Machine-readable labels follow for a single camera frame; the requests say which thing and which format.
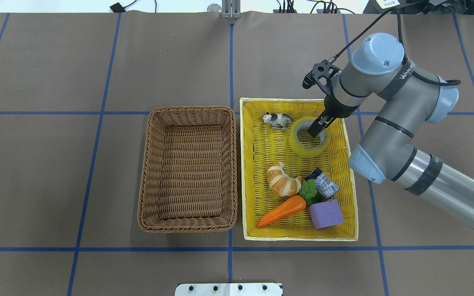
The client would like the toy croissant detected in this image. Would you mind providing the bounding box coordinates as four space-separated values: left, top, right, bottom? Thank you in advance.
267 162 303 197

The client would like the panda figurine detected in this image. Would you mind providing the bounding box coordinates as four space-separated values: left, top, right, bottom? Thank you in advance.
262 112 293 130

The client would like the small black usb device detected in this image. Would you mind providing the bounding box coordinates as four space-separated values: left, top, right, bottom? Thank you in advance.
109 2 126 13

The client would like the brown wicker basket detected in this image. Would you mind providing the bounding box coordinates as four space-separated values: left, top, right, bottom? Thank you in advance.
137 106 238 234

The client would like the yellow woven basket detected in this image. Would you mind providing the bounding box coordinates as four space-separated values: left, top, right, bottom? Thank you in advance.
239 97 359 241

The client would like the aluminium frame post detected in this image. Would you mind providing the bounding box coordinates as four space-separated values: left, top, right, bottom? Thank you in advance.
221 0 242 19

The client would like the purple foam cube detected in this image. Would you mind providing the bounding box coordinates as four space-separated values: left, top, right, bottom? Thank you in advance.
309 200 345 230

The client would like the yellow clear tape roll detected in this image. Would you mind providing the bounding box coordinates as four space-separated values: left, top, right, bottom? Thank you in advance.
288 116 332 159

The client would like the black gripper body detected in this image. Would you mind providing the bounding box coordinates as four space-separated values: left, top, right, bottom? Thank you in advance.
324 95 359 122

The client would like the small blue labelled can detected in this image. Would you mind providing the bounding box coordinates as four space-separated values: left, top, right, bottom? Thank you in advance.
304 167 340 200

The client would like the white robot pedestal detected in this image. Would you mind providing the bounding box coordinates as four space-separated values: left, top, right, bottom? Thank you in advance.
174 282 284 296

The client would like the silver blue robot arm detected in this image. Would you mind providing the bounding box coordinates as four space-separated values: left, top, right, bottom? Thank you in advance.
302 32 474 229

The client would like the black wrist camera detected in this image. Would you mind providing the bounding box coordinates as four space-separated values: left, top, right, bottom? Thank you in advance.
302 60 342 96

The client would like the orange toy carrot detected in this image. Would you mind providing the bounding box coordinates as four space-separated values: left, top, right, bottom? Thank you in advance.
256 179 318 227

